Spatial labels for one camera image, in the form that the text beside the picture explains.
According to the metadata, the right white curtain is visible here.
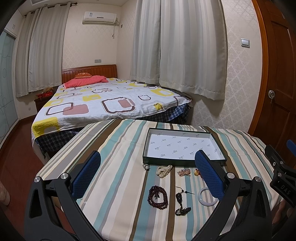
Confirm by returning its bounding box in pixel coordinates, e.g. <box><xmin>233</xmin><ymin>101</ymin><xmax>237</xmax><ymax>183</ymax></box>
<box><xmin>159</xmin><ymin>1</ymin><xmax>228</xmax><ymax>100</ymax></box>

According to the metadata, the left window curtain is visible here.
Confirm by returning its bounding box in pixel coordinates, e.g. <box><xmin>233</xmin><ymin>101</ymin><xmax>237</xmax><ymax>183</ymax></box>
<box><xmin>15</xmin><ymin>2</ymin><xmax>71</xmax><ymax>97</ymax></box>

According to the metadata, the bed with patterned quilt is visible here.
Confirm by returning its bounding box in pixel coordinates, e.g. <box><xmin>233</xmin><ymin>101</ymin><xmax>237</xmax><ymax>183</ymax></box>
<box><xmin>31</xmin><ymin>78</ymin><xmax>191</xmax><ymax>164</ymax></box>

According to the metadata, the wall light switch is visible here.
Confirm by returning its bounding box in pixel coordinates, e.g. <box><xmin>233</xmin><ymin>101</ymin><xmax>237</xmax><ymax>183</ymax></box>
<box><xmin>241</xmin><ymin>38</ymin><xmax>250</xmax><ymax>48</ymax></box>

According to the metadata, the metal door lock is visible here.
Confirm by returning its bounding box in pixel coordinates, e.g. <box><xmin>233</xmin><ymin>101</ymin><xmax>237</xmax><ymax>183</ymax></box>
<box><xmin>268</xmin><ymin>90</ymin><xmax>275</xmax><ymax>103</ymax></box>

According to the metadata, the orange cushion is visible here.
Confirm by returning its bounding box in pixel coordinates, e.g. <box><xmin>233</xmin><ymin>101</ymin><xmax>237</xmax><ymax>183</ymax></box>
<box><xmin>75</xmin><ymin>72</ymin><xmax>92</xmax><ymax>79</ymax></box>

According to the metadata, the dark wooden nightstand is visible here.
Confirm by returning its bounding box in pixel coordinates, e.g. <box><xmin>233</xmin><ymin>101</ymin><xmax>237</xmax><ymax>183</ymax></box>
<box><xmin>34</xmin><ymin>91</ymin><xmax>54</xmax><ymax>112</ymax></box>

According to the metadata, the dark red bead bracelet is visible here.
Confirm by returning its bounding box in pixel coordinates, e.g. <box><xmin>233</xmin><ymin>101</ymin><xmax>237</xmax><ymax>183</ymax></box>
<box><xmin>147</xmin><ymin>185</ymin><xmax>169</xmax><ymax>210</ymax></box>

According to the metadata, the white jade bangle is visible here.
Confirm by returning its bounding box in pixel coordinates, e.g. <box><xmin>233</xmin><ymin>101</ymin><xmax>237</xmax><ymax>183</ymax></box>
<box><xmin>198</xmin><ymin>187</ymin><xmax>218</xmax><ymax>207</ymax></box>

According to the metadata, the white air conditioner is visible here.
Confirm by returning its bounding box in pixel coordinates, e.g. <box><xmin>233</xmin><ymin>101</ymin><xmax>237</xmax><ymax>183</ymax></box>
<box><xmin>82</xmin><ymin>11</ymin><xmax>119</xmax><ymax>26</ymax></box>

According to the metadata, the frosted glass wardrobe door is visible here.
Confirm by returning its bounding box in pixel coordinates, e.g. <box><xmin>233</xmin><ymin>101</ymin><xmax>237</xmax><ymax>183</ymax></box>
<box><xmin>0</xmin><ymin>32</ymin><xmax>18</xmax><ymax>143</ymax></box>

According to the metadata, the pink pillow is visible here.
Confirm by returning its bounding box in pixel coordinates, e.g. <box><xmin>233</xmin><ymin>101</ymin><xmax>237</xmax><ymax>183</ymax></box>
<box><xmin>64</xmin><ymin>75</ymin><xmax>108</xmax><ymax>89</ymax></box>

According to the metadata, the wooden door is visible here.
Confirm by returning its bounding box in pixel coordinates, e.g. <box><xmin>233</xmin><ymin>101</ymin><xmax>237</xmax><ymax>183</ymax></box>
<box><xmin>248</xmin><ymin>0</ymin><xmax>296</xmax><ymax>149</ymax></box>

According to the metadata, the white curtain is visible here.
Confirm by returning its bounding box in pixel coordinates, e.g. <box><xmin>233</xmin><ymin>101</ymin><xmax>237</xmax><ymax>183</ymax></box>
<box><xmin>159</xmin><ymin>1</ymin><xmax>228</xmax><ymax>100</ymax></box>
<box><xmin>130</xmin><ymin>1</ymin><xmax>161</xmax><ymax>85</ymax></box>

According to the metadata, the cream pearl bracelet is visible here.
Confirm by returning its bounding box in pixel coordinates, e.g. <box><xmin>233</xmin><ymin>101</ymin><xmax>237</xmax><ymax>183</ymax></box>
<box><xmin>155</xmin><ymin>164</ymin><xmax>174</xmax><ymax>178</ymax></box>

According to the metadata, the black gourd pendant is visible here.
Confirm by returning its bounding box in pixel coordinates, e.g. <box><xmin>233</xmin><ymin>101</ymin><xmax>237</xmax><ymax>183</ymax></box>
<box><xmin>175</xmin><ymin>186</ymin><xmax>194</xmax><ymax>216</ymax></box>

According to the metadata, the green jewelry tray box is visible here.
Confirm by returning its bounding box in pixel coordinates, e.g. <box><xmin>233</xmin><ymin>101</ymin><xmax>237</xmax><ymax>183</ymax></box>
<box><xmin>142</xmin><ymin>128</ymin><xmax>227</xmax><ymax>167</ymax></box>

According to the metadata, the wooden headboard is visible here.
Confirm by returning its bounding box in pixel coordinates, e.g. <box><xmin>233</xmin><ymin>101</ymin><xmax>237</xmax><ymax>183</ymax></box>
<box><xmin>62</xmin><ymin>64</ymin><xmax>117</xmax><ymax>84</ymax></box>

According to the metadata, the right hand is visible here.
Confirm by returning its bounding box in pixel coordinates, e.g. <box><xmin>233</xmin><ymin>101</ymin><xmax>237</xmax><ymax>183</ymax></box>
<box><xmin>272</xmin><ymin>199</ymin><xmax>294</xmax><ymax>225</ymax></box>

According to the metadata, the centre white curtain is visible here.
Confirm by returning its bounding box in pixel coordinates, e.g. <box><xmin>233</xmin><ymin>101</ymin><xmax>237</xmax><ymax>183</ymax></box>
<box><xmin>130</xmin><ymin>1</ymin><xmax>161</xmax><ymax>85</ymax></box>

